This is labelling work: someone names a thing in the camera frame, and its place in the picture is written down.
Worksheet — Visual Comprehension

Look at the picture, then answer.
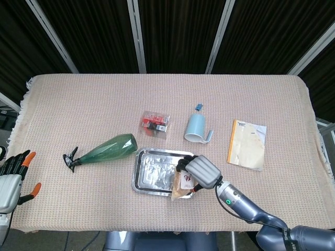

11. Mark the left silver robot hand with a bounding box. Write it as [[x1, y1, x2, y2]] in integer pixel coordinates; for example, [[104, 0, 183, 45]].
[[0, 150, 42, 213]]

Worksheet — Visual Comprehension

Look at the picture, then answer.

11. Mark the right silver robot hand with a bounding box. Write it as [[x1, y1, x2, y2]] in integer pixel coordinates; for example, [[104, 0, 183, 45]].
[[176, 154, 223, 193]]

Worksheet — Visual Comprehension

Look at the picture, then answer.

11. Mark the packaged food bag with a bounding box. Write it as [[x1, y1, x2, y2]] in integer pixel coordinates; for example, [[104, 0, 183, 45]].
[[171, 168, 196, 201]]

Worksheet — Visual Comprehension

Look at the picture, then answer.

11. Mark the stainless steel tray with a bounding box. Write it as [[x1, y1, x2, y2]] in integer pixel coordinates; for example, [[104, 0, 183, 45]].
[[131, 147, 196, 200]]

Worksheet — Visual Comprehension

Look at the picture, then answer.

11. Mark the light blue mug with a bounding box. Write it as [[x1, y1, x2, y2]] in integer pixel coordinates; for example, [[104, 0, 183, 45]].
[[184, 112, 214, 144]]

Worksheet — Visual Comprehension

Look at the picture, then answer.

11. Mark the yellow-spined worn notebook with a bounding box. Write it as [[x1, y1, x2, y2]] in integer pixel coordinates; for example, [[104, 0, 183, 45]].
[[227, 119, 268, 172]]

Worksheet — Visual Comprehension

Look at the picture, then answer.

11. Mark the clear box of coffee capsules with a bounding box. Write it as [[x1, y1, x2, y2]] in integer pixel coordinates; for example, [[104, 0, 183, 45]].
[[141, 111, 171, 140]]

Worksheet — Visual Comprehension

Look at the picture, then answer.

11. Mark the blue-grey robot torso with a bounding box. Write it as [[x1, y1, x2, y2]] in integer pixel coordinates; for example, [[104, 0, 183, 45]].
[[104, 231, 218, 251]]

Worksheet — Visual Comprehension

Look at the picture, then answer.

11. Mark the green plastic spray bottle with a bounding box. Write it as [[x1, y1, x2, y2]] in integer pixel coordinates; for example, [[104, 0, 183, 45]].
[[62, 133, 139, 173]]

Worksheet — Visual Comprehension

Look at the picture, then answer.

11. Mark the beige woven tablecloth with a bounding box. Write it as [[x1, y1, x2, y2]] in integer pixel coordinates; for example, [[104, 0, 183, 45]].
[[7, 73, 328, 233]]

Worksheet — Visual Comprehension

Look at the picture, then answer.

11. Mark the dark pleated curtain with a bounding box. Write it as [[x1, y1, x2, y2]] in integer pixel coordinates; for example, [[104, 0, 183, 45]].
[[0, 0, 335, 123]]

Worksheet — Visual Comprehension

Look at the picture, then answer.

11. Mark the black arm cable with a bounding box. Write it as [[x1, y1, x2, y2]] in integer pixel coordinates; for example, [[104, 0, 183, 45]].
[[214, 178, 256, 225]]

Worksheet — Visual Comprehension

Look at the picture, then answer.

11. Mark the grey metal frame post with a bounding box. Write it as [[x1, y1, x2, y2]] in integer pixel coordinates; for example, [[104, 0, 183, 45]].
[[127, 0, 147, 74], [205, 0, 236, 74], [287, 25, 335, 77], [25, 0, 80, 74]]

